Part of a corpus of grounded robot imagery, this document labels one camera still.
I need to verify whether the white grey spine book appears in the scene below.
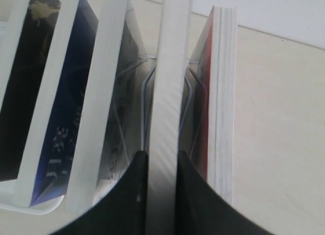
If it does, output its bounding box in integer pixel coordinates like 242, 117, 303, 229
64, 0, 147, 212

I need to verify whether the blue moon cover book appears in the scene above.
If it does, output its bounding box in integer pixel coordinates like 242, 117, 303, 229
16, 0, 100, 208

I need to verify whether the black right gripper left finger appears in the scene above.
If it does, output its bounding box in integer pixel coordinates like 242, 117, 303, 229
53, 151, 148, 234

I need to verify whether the red orange cover book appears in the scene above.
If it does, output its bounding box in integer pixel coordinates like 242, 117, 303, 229
188, 6, 237, 203

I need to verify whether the dark grey leftmost book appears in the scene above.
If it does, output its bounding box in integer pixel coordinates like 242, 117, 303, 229
1, 0, 61, 181

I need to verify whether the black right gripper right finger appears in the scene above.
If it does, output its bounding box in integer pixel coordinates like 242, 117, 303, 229
175, 151, 256, 234

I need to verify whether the white wire book rack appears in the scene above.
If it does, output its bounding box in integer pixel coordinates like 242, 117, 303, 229
111, 54, 204, 159

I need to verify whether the black cover book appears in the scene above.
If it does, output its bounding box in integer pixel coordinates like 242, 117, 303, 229
145, 0, 192, 234

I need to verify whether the white plastic tray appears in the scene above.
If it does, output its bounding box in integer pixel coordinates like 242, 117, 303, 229
0, 21, 64, 215

